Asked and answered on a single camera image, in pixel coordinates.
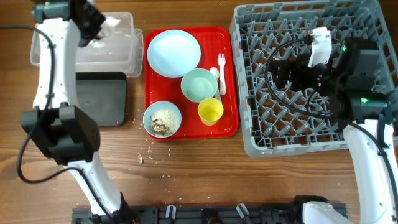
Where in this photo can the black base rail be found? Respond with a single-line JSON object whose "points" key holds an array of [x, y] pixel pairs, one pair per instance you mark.
{"points": [[186, 215]]}

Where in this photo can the crumpled white napkin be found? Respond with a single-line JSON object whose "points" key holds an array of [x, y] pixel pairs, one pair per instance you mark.
{"points": [[108, 27]]}

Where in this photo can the light blue plate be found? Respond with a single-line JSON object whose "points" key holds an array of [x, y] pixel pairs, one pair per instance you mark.
{"points": [[173, 53]]}

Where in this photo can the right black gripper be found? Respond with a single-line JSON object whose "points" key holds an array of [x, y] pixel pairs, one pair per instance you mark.
{"points": [[286, 73]]}

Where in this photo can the grey dishwasher rack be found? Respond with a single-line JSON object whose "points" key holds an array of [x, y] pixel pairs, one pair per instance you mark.
{"points": [[257, 30]]}

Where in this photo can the food crumb on table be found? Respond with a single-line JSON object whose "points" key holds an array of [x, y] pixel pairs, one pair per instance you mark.
{"points": [[140, 159]]}

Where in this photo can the yellow cup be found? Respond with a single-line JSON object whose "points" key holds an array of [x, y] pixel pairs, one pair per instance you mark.
{"points": [[210, 110]]}

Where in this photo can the light blue bowl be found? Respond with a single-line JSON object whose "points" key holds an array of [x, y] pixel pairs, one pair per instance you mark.
{"points": [[157, 106]]}

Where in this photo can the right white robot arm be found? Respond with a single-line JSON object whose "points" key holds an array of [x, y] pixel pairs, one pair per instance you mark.
{"points": [[364, 116]]}

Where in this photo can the clear plastic waste bin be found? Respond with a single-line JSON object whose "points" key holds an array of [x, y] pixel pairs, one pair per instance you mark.
{"points": [[121, 52]]}

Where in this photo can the black food waste tray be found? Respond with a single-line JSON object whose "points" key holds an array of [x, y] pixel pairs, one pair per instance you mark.
{"points": [[102, 96]]}

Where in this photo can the pink plastic fork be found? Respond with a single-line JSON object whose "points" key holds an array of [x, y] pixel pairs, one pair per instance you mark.
{"points": [[222, 63]]}

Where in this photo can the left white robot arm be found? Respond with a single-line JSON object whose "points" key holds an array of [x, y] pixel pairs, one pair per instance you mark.
{"points": [[56, 124]]}

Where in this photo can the white plastic spoon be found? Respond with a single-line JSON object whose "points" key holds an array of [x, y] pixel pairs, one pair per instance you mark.
{"points": [[216, 74]]}

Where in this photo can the green bowl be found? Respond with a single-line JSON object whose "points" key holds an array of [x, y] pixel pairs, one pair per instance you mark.
{"points": [[198, 84]]}

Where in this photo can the rice and food scraps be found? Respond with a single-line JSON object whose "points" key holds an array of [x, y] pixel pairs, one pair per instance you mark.
{"points": [[163, 122]]}

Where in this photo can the red serving tray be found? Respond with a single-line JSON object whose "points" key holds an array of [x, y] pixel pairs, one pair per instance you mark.
{"points": [[213, 40]]}

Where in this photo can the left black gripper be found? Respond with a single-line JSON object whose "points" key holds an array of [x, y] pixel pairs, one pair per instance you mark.
{"points": [[100, 19]]}

